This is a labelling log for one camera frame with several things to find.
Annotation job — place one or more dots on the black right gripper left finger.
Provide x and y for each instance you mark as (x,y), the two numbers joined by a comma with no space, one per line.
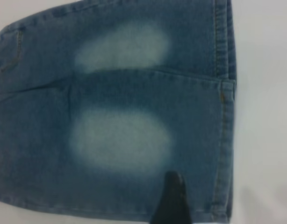
(165,203)

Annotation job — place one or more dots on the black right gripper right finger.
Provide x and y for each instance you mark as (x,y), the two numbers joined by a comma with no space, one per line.
(182,205)

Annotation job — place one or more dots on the blue denim pants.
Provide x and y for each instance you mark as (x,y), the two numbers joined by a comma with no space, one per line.
(110,93)

